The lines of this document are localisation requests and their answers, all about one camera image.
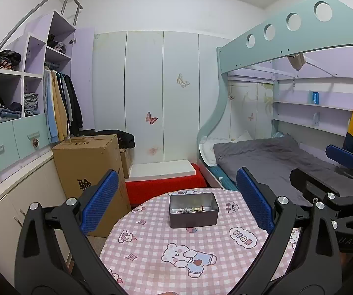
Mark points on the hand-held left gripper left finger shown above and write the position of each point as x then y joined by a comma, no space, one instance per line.
101,202

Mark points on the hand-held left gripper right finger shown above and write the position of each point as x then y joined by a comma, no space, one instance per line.
255,202

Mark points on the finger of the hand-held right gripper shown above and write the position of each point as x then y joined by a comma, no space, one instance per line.
341,155
324,181

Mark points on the grey metal tin box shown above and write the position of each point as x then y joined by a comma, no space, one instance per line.
195,219

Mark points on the large cardboard box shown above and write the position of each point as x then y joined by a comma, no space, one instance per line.
78,163

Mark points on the grey blanket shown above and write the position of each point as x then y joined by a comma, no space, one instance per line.
262,156

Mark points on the small cardboard box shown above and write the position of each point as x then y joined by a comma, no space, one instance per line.
125,163

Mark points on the teal bed sheet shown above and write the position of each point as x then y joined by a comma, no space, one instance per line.
218,172

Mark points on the blue box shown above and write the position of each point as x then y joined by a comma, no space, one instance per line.
314,97

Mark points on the red bench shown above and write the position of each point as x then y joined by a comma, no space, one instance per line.
164,187

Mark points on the black bag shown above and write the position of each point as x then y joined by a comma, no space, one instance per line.
125,139

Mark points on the white pillow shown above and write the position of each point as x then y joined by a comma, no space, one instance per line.
207,153

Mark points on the white board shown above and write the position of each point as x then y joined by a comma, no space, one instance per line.
161,169

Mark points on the pale pink sticker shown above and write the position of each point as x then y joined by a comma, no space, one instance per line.
153,151

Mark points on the small butterfly sticker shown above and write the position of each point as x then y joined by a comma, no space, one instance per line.
250,116

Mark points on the pine cone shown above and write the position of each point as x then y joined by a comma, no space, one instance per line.
35,143

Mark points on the pink butterfly sticker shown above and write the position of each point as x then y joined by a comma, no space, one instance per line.
151,118

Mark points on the brown hanging cloth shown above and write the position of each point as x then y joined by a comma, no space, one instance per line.
296,61

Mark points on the row of hanging clothes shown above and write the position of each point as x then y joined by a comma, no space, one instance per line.
59,104

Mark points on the folded grey clothes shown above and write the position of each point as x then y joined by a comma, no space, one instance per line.
31,104

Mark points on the white wardrobe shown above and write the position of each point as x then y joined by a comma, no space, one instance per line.
139,83

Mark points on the folded jeans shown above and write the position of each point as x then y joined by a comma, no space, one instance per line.
10,112

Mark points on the lavender shelf unit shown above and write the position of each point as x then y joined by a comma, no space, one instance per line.
84,67

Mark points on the beige butterfly sticker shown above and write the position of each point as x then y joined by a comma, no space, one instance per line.
182,80

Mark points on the folded dark clothes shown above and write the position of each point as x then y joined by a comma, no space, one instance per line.
55,44

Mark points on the dark clothes pile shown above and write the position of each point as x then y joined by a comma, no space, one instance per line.
5,58

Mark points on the metal stair railing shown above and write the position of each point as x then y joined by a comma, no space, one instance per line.
25,18

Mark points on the mint bunk bed frame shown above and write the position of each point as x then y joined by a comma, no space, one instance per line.
275,49

